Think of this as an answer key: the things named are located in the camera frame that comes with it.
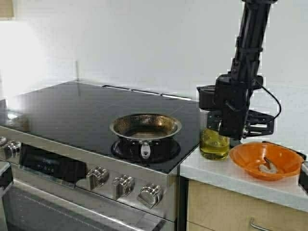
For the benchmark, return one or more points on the steel drawer handle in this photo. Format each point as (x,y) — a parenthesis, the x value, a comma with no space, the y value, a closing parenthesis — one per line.
(255,226)

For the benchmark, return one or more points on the steel stove knob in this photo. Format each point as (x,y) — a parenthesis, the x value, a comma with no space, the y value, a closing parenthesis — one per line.
(97,177)
(150,195)
(122,186)

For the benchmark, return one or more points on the wooden base cabinet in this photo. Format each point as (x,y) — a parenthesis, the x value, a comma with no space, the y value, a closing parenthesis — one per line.
(212,208)

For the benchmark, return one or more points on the glass oil bottle black lid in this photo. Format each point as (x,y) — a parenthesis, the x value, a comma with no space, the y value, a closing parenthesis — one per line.
(212,145)

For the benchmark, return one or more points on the far left steel knob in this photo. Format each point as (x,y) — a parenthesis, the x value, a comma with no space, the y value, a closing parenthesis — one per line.
(12,149)

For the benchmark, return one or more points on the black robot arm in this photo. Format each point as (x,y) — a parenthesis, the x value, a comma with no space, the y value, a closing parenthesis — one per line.
(249,42)

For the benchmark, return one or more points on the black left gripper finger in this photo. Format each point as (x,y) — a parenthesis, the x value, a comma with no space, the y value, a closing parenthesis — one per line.
(259,124)

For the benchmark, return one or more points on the stainless steel electric range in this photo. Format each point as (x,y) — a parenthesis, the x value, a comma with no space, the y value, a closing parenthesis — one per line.
(64,131)

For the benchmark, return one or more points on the right steel stove knob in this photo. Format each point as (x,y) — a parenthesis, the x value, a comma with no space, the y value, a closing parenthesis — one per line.
(150,195)

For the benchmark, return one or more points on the black object at left edge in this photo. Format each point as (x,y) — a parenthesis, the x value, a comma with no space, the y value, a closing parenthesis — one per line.
(6,174)

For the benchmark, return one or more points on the steel frying pan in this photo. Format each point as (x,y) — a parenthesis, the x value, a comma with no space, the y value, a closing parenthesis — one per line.
(146,137)

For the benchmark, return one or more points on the orange plastic bowl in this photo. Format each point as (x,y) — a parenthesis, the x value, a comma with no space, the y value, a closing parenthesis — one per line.
(250,155)

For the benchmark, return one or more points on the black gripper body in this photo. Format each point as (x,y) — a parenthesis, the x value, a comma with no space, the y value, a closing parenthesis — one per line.
(231,104)

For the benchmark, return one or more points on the black appliance at right edge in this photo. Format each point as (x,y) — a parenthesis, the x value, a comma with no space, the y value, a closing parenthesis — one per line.
(303,177)

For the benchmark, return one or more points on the raw grey shrimp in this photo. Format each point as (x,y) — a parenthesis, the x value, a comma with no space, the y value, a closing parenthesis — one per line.
(269,167)

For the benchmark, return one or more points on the middle steel stove knob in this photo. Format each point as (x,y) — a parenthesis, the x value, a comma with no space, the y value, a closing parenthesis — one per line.
(122,186)

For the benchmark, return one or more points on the left steel stove knob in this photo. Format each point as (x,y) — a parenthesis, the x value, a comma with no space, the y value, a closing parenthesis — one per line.
(97,177)

